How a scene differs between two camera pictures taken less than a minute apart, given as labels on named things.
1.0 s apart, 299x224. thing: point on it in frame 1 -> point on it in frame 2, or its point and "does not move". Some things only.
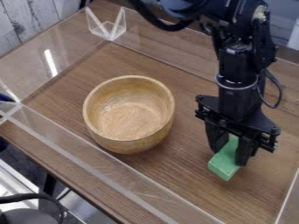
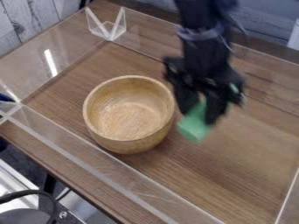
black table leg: [50, 185] does not move
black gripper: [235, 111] -> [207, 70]
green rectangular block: [222, 163] -> [194, 123]
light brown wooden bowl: [128, 110] does not move
